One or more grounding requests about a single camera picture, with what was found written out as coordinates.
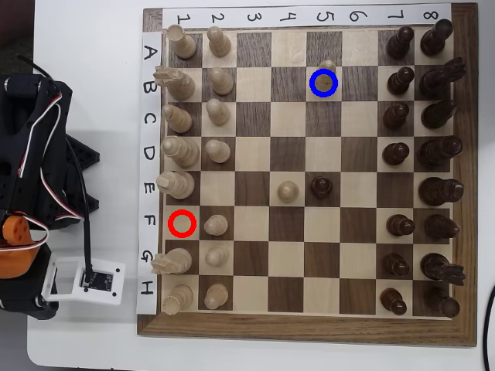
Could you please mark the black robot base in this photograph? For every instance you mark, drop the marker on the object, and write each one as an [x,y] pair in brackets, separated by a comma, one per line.
[83,156]

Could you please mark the light wooden rook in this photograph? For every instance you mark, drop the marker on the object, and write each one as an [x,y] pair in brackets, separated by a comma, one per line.
[181,44]
[178,298]

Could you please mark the numbered white paper strip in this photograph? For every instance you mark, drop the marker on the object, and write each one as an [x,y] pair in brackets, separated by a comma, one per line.
[444,11]

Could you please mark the wooden chessboard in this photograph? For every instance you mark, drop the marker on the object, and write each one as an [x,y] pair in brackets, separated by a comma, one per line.
[251,328]

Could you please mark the light wooden knight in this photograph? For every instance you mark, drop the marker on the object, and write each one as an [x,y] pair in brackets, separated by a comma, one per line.
[176,261]
[179,85]

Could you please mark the dark wooden king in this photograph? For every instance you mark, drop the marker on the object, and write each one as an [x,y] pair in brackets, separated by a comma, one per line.
[439,191]

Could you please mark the light wooden pawn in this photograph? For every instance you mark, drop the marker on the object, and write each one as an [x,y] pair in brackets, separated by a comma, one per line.
[288,191]
[218,151]
[217,112]
[219,42]
[223,83]
[216,297]
[216,225]
[216,256]

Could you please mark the dark wooden bishop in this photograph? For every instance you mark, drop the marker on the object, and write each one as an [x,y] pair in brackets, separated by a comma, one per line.
[441,227]
[437,115]

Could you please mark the light wooden queen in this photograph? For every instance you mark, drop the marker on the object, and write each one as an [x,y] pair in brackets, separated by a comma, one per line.
[183,152]

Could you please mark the dark wooden knight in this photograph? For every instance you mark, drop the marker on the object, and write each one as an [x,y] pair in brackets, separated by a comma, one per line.
[437,81]
[439,266]

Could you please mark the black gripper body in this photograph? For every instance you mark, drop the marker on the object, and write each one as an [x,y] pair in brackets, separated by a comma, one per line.
[24,305]

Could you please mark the dark wooden pawn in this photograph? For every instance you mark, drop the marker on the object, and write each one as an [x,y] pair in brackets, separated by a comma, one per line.
[395,116]
[395,265]
[395,154]
[399,42]
[400,82]
[400,226]
[392,301]
[321,186]

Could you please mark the lettered white paper strip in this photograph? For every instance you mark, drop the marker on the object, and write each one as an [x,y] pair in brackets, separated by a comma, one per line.
[149,205]

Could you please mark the dark wooden queen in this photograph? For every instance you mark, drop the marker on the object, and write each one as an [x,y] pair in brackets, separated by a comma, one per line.
[439,151]

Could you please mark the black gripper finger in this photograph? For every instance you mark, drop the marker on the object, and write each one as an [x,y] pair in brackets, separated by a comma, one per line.
[42,311]

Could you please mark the light wooden king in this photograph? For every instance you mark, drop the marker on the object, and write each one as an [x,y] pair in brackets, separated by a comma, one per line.
[178,184]

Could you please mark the light wooden bishop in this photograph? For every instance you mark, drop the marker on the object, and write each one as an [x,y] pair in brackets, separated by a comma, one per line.
[324,83]
[178,120]

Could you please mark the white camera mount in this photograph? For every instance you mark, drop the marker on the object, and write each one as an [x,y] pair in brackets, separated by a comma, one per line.
[118,288]

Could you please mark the dark wooden rook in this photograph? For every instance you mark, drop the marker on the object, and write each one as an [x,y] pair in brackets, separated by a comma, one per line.
[435,38]
[441,303]

